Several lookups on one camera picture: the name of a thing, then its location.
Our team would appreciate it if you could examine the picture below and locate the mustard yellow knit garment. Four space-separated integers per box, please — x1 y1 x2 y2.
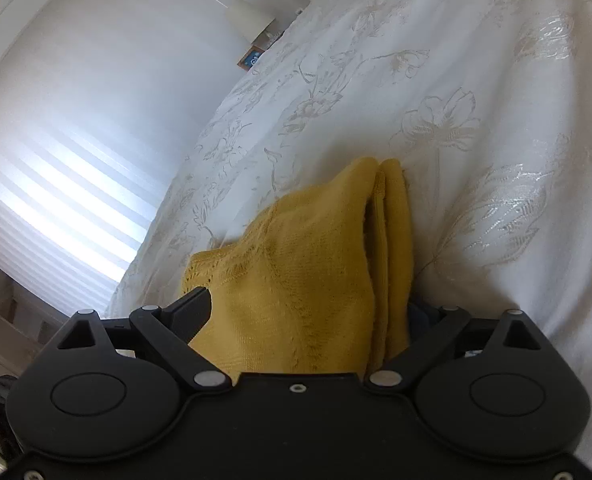
181 157 413 376

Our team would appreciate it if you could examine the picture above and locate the white floral bedspread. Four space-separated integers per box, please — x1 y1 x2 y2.
110 0 592 468

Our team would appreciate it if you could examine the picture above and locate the white bedside lamp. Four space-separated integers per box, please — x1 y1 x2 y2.
226 0 275 44

